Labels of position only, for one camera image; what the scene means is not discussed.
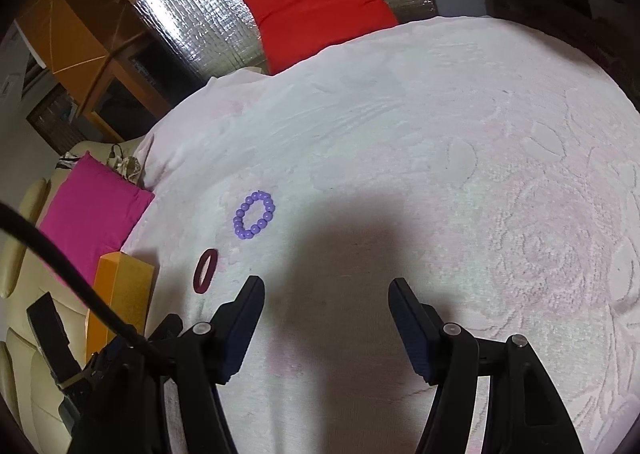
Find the red cushion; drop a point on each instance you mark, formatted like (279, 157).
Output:
(320, 8)

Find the pale pink sheet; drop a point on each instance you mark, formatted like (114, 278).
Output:
(200, 108)

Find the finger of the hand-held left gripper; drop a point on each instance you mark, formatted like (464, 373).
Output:
(50, 339)

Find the orange box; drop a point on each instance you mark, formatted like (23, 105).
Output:
(125, 294)

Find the wooden table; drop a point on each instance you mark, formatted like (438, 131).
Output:
(75, 33)

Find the silver insulation sheet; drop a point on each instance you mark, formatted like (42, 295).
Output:
(200, 8)

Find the cream sofa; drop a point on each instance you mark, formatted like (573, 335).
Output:
(15, 284)

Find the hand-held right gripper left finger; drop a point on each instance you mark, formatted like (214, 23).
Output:
(245, 329)

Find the dark woven basket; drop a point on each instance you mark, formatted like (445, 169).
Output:
(55, 118)

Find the magenta cushion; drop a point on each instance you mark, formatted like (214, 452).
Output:
(95, 204)

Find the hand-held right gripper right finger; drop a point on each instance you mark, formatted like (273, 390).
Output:
(412, 329)

